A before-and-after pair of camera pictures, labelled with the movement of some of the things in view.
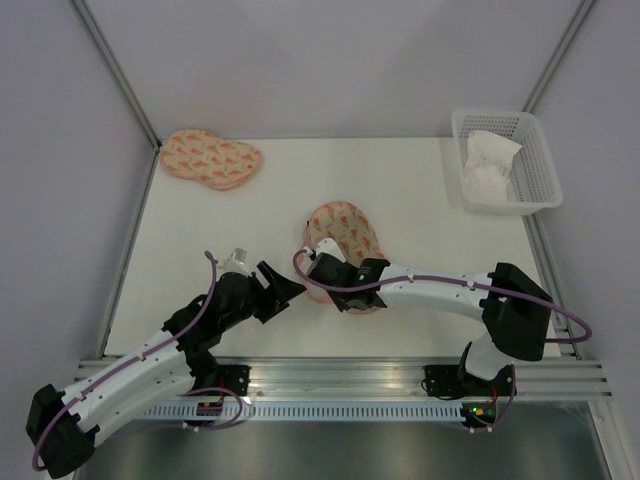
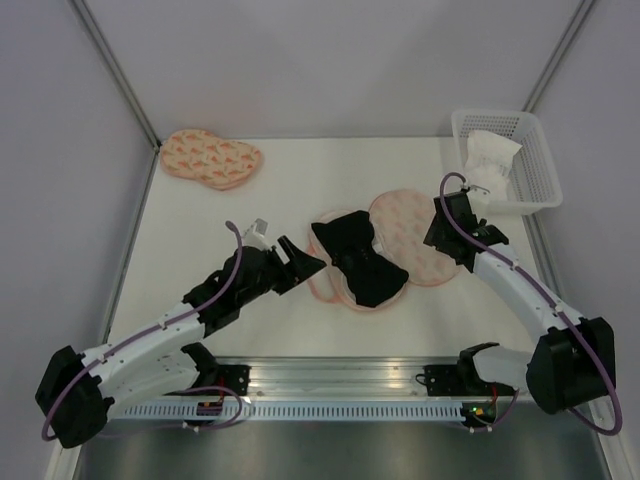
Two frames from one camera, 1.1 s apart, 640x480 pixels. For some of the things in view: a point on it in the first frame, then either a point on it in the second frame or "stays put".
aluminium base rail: [388, 377] stays put
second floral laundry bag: [205, 157] stays put
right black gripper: [340, 304] to [434, 235]
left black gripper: [275, 296] to [300, 267]
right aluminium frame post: [573, 27] stays put
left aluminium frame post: [111, 56] stays put
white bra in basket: [489, 157] stays put
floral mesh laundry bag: [352, 230] to [403, 220]
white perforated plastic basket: [533, 184] stays put
